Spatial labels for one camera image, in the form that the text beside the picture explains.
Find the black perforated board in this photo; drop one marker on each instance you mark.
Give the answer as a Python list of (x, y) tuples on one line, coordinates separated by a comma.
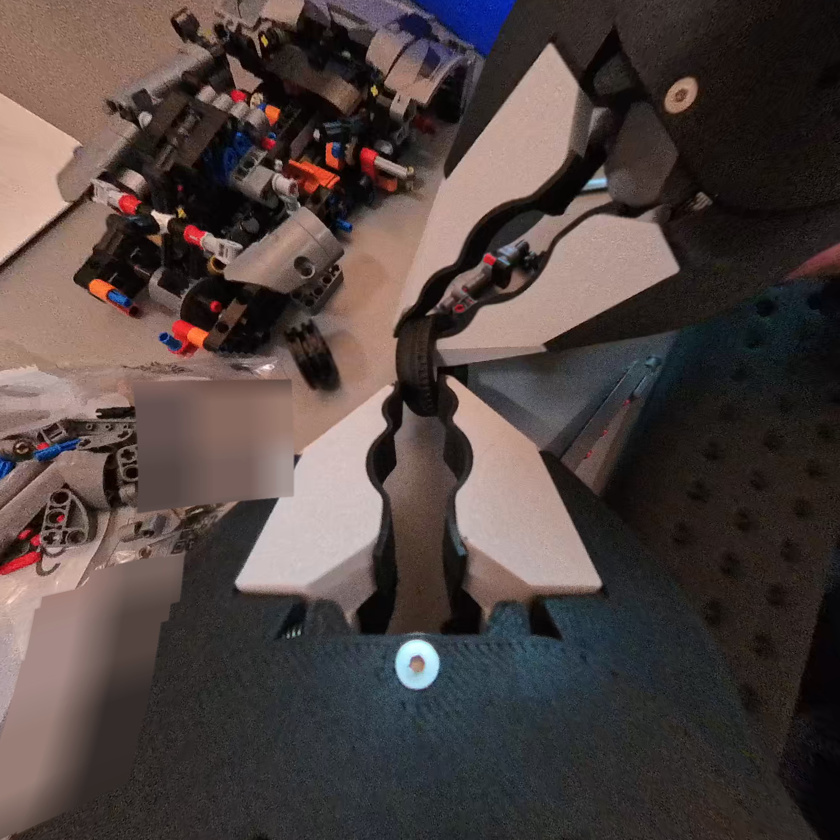
[(754, 492)]

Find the white book stand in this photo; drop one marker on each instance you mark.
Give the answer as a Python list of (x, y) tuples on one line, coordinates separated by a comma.
[(26, 170)]

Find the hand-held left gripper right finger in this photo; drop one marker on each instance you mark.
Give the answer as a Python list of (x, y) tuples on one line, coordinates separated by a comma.
[(525, 525)]

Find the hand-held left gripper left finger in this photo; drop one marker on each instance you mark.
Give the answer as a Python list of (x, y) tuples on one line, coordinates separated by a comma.
[(315, 525)]

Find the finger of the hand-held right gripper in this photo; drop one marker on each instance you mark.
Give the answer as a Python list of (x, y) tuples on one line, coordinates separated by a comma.
[(512, 144), (590, 275)]

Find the small grey black brick assembly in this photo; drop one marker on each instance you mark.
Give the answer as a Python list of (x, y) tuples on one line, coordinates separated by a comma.
[(499, 262)]

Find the clear bag of brick pieces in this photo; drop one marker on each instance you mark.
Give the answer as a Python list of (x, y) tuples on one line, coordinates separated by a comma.
[(59, 499)]

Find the blue plastic bin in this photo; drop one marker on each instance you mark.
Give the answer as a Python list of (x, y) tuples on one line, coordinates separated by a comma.
[(459, 19)]

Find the small black toy tyre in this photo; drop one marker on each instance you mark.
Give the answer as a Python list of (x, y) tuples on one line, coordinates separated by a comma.
[(315, 354), (420, 367)]

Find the large toy brick car model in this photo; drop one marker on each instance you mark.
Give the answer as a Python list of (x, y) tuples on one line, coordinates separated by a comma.
[(229, 164)]

